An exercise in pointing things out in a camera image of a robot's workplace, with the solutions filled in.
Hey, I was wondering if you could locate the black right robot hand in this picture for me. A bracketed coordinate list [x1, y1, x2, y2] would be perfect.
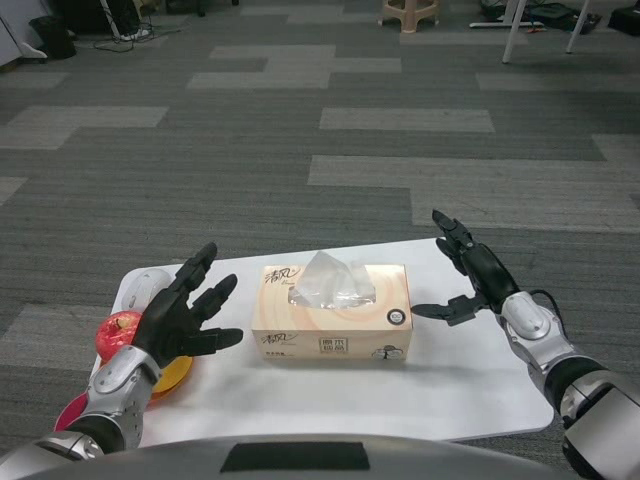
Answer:
[411, 209, 521, 328]

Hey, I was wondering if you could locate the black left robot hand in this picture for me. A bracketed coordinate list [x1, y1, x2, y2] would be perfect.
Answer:
[130, 242, 245, 370]

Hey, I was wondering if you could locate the beige tissue box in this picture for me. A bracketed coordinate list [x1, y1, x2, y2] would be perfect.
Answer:
[249, 263, 414, 365]

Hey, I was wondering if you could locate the white tissue sheet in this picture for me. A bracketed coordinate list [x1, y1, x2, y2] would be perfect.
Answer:
[287, 251, 379, 310]

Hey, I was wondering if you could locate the black box-shaped bag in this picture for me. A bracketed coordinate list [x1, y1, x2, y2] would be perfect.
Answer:
[607, 7, 640, 36]

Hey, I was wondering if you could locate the white computer mouse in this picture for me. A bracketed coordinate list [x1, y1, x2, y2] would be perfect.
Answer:
[121, 268, 174, 314]

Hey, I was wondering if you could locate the orange plate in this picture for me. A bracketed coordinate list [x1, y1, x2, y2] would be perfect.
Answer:
[99, 353, 196, 400]

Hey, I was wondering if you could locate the red apple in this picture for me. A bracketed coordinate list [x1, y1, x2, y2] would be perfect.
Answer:
[95, 309, 144, 361]

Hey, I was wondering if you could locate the pink plate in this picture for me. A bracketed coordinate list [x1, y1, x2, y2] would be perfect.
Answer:
[53, 392, 91, 434]

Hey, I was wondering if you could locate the silver robot chest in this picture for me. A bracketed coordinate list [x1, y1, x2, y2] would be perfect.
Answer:
[49, 435, 601, 480]

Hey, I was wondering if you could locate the thick white table leg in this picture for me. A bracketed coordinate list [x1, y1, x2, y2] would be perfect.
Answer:
[501, 0, 529, 65]

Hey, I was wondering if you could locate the thin white table leg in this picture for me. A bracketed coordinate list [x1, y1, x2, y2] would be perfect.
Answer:
[565, 0, 591, 55]

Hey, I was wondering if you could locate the dark flat bag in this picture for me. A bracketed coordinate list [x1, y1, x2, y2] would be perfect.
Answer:
[529, 0, 604, 31]

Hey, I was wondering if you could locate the beige plastic stool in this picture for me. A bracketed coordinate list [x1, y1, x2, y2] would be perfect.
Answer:
[377, 0, 441, 34]

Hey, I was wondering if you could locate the white slanted desk leg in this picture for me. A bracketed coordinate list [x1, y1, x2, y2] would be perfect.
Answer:
[98, 0, 124, 40]

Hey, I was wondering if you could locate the black trash bin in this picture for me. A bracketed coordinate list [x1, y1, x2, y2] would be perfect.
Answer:
[28, 16, 77, 59]

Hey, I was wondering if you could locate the white cabinet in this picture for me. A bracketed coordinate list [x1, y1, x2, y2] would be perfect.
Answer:
[0, 0, 49, 69]

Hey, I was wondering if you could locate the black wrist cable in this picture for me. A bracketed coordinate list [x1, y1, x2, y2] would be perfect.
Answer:
[529, 289, 569, 341]

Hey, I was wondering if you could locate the black floor cable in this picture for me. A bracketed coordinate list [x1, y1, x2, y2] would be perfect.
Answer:
[93, 19, 184, 53]

